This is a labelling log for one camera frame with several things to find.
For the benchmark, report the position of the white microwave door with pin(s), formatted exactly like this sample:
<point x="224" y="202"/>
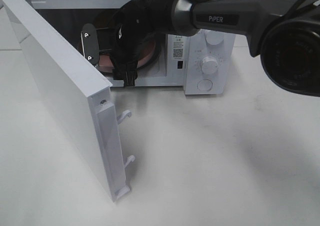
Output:
<point x="76" y="94"/>

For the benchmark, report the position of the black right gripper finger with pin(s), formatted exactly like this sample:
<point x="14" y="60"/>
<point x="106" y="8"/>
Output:
<point x="119" y="70"/>
<point x="130" y="73"/>

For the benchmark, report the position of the white microwave knob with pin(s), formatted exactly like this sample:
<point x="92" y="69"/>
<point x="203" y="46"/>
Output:
<point x="209" y="65"/>
<point x="214" y="38"/>

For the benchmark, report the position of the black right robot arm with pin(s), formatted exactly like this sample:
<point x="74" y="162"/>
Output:
<point x="284" y="33"/>

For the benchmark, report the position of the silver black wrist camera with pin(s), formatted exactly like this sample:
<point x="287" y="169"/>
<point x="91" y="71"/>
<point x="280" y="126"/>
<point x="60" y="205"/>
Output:
<point x="90" y="44"/>

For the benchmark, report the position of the burger with lettuce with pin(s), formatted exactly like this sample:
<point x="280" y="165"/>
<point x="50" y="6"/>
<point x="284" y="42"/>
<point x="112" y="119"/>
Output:
<point x="106" y="19"/>

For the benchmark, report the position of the white warning label sticker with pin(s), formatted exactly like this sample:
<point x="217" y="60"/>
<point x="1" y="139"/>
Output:
<point x="178" y="45"/>

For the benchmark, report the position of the round white door button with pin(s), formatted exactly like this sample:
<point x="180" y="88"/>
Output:
<point x="205" y="85"/>

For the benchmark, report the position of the glass microwave turntable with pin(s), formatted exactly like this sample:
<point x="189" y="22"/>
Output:
<point x="152" y="63"/>

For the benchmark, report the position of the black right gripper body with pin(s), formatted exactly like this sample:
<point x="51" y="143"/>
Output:
<point x="134" y="31"/>

